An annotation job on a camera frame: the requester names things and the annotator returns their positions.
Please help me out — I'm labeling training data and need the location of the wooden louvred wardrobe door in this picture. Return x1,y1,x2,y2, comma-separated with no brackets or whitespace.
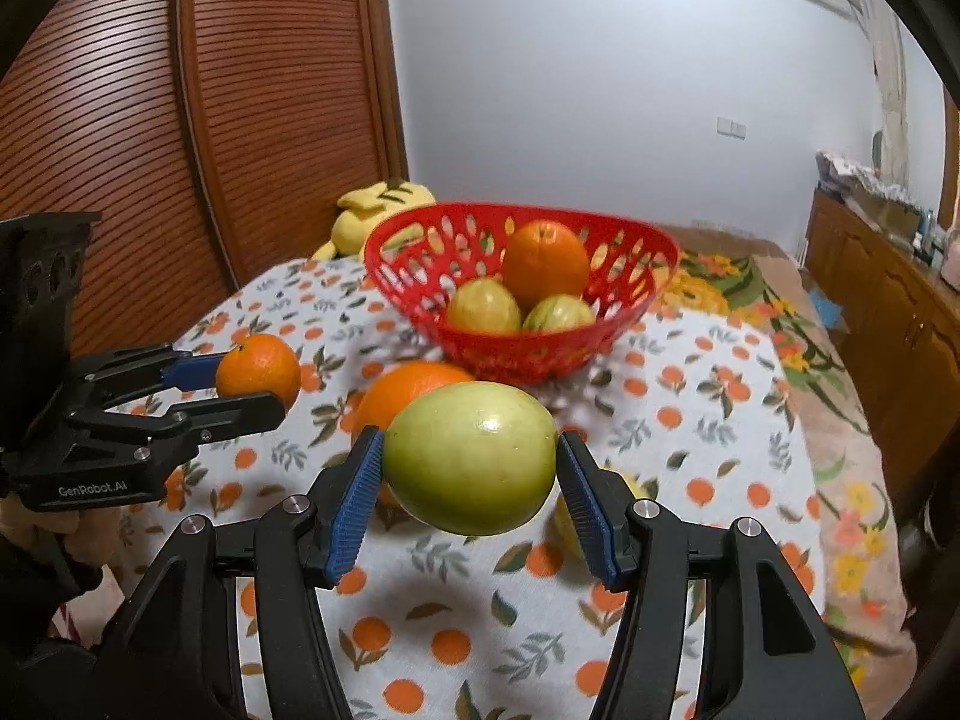
0,0,233,361
174,0,411,290

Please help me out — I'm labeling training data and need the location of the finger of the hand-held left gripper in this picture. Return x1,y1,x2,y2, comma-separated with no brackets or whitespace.
71,343,227,395
64,392,287,458

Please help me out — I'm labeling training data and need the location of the glossy green jujube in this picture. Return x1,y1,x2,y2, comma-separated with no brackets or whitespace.
553,467,652,562
382,382,560,537

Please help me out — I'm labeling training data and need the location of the yellow-green citrus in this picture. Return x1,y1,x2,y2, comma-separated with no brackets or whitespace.
523,294,597,332
447,277,523,335

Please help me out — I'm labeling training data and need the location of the white patterned curtain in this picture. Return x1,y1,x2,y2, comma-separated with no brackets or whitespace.
855,0,912,188

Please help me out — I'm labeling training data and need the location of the yellow plush toy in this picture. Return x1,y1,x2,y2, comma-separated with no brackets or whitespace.
311,178,437,262

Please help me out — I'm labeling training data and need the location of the floral blanket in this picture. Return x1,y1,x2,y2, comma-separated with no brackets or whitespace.
660,229,920,720

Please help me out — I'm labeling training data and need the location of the person's left hand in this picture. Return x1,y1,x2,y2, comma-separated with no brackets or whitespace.
0,499,113,593

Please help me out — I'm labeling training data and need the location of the red perforated plastic basket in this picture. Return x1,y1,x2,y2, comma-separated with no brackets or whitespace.
364,201,681,385

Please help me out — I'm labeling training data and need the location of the orange print tablecloth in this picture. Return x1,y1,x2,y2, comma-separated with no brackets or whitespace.
124,251,826,720

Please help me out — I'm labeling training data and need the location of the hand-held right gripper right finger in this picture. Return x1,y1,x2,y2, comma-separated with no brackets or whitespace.
556,431,867,720

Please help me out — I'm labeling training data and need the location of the medium orange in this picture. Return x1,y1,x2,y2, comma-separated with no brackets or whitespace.
351,360,478,458

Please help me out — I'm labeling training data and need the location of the large orange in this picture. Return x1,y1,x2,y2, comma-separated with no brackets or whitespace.
501,219,592,302

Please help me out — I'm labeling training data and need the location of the printed cloth pile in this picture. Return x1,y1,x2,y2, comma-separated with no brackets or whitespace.
817,152,912,200

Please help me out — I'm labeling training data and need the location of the cardboard box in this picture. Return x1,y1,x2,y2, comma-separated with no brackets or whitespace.
851,184,927,237

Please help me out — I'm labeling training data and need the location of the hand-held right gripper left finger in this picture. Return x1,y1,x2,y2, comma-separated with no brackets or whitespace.
96,426,387,720

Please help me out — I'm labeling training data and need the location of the long wooden cabinet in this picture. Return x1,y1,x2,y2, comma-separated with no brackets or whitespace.
804,187,960,496

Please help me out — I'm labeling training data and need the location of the small mandarin orange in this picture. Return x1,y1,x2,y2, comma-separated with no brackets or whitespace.
215,334,302,410

